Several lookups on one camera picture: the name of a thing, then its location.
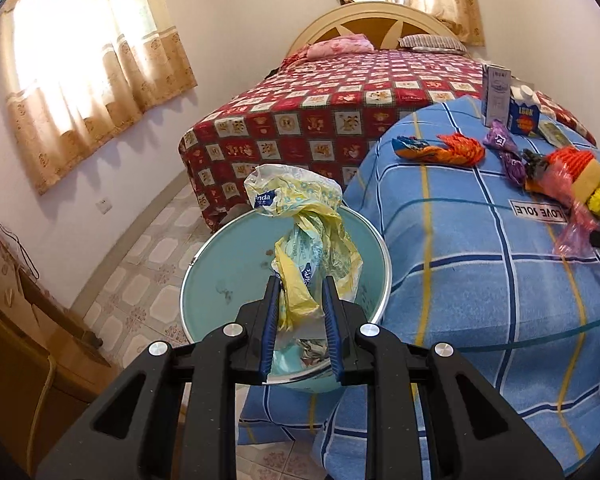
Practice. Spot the white wall socket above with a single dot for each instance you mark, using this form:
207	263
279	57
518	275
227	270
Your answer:
103	204

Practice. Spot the blue checked tablecloth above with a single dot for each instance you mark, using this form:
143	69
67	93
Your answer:
480	260

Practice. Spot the bed with red quilt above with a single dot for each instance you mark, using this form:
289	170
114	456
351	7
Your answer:
305	120

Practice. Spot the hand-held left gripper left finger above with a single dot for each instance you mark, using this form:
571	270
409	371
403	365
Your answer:
267	340

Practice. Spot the light blue plastic basin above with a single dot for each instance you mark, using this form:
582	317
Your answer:
230	270

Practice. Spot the orange knitted scrubber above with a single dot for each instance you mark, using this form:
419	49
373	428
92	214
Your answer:
567	160

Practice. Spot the orange snack packet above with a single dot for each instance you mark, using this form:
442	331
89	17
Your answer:
415	149

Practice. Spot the purple foil wrapper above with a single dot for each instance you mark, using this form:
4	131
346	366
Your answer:
500	140

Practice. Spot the dark grey mesh scrubber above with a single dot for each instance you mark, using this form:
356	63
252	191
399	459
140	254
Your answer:
532	165

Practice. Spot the red crumpled cloth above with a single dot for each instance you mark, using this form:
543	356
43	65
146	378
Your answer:
292	58

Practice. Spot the small patterned packet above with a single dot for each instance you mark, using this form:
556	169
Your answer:
551	131

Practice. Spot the yellow white plastic bag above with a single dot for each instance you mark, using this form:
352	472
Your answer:
300	240

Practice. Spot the wooden cabinet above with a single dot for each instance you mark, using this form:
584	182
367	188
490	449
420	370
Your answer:
25	360

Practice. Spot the cream wooden headboard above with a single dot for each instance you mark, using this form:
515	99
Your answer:
370	22

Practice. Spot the pink pillow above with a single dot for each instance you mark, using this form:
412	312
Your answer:
337	46

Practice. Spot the crumpled printed paper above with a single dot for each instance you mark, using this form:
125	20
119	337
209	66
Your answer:
312	350

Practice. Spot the small blue carton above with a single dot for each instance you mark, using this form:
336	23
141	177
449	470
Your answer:
524	112

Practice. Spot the striped pillow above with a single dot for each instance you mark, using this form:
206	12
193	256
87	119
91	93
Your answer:
432	42

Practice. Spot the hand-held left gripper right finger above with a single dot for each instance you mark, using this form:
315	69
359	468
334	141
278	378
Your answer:
332	340

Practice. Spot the tall white blue carton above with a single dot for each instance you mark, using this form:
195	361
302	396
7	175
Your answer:
495	95

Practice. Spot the large beige patterned curtain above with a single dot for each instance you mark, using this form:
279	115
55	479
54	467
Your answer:
90	75

